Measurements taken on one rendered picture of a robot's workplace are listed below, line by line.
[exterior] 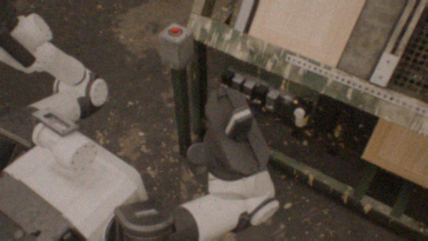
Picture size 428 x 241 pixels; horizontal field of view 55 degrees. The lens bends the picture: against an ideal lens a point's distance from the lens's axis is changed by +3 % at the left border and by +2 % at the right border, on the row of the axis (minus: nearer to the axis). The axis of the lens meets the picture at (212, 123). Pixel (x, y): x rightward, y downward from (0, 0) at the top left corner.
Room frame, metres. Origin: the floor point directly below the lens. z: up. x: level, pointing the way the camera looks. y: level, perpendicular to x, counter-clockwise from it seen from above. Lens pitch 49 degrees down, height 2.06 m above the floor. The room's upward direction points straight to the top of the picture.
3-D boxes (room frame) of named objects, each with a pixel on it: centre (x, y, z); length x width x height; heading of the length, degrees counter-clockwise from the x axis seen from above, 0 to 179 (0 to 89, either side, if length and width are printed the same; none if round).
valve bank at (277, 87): (1.37, -0.23, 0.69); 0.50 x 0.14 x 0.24; 56
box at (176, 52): (1.56, 0.17, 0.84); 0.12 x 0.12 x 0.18; 56
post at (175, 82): (1.56, 0.17, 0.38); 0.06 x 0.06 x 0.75; 56
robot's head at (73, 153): (0.49, 0.28, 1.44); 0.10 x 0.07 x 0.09; 53
